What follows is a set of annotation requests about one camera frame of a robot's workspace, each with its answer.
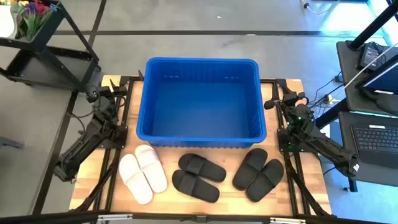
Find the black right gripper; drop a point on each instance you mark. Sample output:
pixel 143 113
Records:
pixel 293 101

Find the black desk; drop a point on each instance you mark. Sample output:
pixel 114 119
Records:
pixel 349 93
pixel 346 149

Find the black utility cart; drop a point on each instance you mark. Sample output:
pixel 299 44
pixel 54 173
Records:
pixel 46 68

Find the black metal pole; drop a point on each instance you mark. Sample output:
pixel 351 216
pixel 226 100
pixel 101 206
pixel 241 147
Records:
pixel 331 114
pixel 373 27

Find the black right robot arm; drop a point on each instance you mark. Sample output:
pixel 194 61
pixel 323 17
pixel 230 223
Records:
pixel 326 149

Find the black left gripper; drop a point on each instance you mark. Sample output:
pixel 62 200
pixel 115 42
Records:
pixel 108 99

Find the black power adapter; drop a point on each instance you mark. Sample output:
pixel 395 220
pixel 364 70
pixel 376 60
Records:
pixel 338 77

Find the small black display device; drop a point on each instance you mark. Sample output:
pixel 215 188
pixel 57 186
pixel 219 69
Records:
pixel 368 56

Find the black slide sandal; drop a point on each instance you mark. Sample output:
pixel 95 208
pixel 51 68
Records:
pixel 264 182
pixel 248 169
pixel 202 168
pixel 194 186

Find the white closed-toe slipper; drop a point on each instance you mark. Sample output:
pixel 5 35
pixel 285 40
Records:
pixel 135 180
pixel 152 169

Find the black aluminium table frame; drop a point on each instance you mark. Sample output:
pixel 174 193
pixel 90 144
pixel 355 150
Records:
pixel 287 193

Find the dark flat monitor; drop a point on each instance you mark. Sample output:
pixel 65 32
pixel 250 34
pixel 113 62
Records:
pixel 385 81

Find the black horizontal frame beam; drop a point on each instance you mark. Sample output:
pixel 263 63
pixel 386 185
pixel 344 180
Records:
pixel 171 216

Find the silver frame bracket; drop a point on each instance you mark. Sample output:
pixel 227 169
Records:
pixel 115 217
pixel 287 221

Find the blue plastic bin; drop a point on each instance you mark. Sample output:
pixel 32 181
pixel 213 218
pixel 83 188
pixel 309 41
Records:
pixel 202 109

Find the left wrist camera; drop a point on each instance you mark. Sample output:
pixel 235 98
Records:
pixel 92 92

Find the black laptop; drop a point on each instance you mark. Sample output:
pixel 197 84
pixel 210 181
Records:
pixel 376 140

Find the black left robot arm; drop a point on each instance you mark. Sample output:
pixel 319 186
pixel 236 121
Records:
pixel 84 143

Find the white vase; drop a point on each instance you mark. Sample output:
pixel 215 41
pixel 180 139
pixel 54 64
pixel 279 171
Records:
pixel 6 21

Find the grey chair base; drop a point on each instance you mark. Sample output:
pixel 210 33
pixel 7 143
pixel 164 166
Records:
pixel 11 143

